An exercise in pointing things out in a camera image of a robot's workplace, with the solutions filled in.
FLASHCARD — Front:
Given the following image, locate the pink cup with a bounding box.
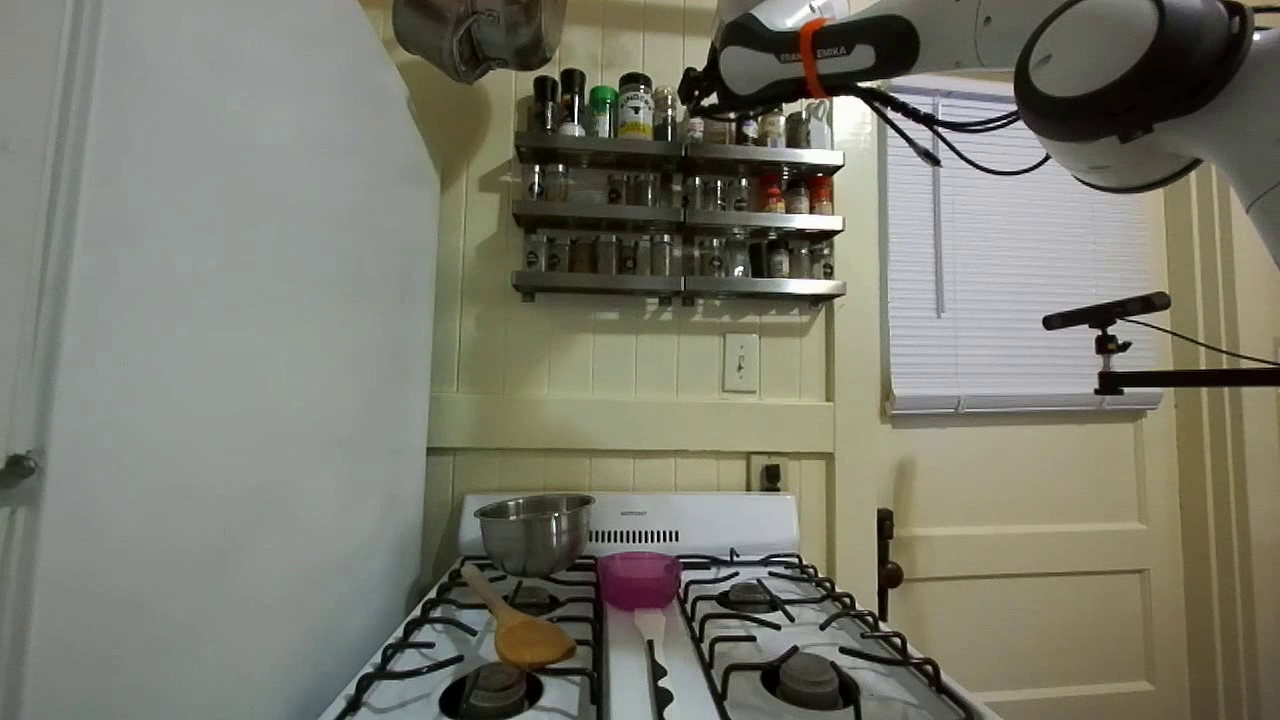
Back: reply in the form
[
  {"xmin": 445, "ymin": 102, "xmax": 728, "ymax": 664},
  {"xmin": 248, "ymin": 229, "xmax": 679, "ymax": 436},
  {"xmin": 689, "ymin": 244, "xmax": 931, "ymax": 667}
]
[{"xmin": 594, "ymin": 552, "xmax": 686, "ymax": 616}]

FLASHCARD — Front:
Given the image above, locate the round stove burner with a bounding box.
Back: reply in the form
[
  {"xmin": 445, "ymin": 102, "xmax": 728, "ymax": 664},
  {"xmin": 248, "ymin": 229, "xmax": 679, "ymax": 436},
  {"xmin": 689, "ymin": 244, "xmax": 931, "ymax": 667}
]
[
  {"xmin": 716, "ymin": 577, "xmax": 784, "ymax": 616},
  {"xmin": 436, "ymin": 660, "xmax": 550, "ymax": 720},
  {"xmin": 763, "ymin": 648, "xmax": 855, "ymax": 711},
  {"xmin": 504, "ymin": 577, "xmax": 566, "ymax": 618}
]

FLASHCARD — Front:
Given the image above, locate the black stove grate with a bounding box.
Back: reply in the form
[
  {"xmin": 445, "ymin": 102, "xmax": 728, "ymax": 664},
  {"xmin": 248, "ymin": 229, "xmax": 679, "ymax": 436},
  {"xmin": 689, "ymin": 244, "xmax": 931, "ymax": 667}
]
[
  {"xmin": 677, "ymin": 547, "xmax": 951, "ymax": 720},
  {"xmin": 354, "ymin": 552, "xmax": 606, "ymax": 720}
]

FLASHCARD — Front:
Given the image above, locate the large white label spice jar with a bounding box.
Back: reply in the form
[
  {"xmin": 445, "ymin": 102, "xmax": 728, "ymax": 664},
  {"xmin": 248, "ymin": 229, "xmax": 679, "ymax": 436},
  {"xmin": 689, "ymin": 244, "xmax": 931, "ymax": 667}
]
[{"xmin": 614, "ymin": 69, "xmax": 661, "ymax": 143}]

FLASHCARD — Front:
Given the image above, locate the white light switch plate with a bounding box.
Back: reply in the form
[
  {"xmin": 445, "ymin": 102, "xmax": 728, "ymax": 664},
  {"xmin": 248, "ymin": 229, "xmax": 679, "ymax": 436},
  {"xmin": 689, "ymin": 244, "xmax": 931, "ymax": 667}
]
[{"xmin": 720, "ymin": 329, "xmax": 763, "ymax": 396}]

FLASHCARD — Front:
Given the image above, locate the black camera on stand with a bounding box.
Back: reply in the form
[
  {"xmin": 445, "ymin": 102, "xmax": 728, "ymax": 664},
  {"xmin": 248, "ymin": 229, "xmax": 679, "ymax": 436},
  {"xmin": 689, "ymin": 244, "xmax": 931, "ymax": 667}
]
[{"xmin": 1039, "ymin": 288, "xmax": 1280, "ymax": 398}]

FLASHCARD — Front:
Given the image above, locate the white gas stove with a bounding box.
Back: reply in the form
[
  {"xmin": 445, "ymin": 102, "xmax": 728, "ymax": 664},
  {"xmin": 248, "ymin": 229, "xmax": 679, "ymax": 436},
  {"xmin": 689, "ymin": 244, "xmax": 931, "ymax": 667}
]
[{"xmin": 315, "ymin": 489, "xmax": 998, "ymax": 720}]

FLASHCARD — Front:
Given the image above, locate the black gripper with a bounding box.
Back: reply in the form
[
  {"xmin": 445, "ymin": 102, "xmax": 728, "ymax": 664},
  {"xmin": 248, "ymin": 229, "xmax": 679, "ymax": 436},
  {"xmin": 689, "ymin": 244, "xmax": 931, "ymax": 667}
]
[{"xmin": 677, "ymin": 57, "xmax": 734, "ymax": 114}]

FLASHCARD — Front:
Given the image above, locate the green lid spice jar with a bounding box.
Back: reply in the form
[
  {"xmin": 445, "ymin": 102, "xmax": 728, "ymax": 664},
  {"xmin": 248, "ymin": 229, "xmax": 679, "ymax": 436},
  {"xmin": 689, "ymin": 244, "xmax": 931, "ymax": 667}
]
[{"xmin": 586, "ymin": 79, "xmax": 621, "ymax": 139}]

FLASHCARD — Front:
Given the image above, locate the white refrigerator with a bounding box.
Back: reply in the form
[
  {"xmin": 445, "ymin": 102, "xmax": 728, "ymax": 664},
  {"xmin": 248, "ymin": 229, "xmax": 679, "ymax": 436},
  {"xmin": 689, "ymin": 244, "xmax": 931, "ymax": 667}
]
[{"xmin": 0, "ymin": 0, "xmax": 445, "ymax": 720}]

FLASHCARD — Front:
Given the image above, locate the wooden spoon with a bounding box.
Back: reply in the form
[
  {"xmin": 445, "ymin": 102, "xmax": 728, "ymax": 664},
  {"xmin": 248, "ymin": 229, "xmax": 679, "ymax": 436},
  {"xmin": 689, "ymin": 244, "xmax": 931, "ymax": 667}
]
[{"xmin": 455, "ymin": 558, "xmax": 580, "ymax": 672}]

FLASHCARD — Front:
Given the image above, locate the black cable bundle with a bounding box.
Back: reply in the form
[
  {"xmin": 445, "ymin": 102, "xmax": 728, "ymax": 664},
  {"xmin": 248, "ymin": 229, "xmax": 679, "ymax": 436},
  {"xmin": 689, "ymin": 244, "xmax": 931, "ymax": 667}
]
[{"xmin": 852, "ymin": 82, "xmax": 1058, "ymax": 179}]

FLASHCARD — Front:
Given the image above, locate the cream panel door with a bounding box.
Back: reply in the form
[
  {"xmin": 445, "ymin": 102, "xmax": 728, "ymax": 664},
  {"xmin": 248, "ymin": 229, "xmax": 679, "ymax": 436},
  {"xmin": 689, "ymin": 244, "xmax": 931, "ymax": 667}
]
[{"xmin": 872, "ymin": 75, "xmax": 1198, "ymax": 720}]

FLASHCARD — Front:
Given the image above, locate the white window blind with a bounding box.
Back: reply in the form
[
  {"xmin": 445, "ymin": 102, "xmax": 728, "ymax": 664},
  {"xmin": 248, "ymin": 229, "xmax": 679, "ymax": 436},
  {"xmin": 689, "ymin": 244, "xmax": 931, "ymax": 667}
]
[{"xmin": 879, "ymin": 89, "xmax": 1176, "ymax": 418}]

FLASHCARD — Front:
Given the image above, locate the metal wall spice rack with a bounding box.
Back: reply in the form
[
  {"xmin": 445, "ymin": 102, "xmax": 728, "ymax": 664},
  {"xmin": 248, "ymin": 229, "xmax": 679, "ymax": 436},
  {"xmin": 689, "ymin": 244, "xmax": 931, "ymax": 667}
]
[{"xmin": 513, "ymin": 129, "xmax": 847, "ymax": 302}]

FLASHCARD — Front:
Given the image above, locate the black door handle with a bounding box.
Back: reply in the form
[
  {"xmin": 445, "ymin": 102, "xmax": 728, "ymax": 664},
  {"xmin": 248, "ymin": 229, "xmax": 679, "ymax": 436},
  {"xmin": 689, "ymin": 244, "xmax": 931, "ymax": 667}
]
[{"xmin": 872, "ymin": 502, "xmax": 908, "ymax": 624}]

